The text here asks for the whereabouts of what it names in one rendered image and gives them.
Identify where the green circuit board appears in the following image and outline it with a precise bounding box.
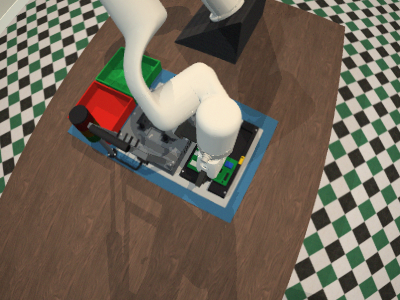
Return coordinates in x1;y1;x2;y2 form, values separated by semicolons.
187;147;238;186

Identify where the red bin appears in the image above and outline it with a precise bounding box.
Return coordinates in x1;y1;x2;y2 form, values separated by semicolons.
76;80;136;133

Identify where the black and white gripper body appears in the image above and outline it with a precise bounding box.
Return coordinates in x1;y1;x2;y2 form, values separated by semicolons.
196;151;226;179

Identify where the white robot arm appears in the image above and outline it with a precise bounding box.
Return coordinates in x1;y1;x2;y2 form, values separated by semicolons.
100;0;244;163

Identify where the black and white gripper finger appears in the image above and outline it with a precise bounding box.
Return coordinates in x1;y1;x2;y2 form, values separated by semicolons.
195;170;211;188

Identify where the green bin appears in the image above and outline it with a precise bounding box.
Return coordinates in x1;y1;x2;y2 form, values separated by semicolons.
95;47;162;104

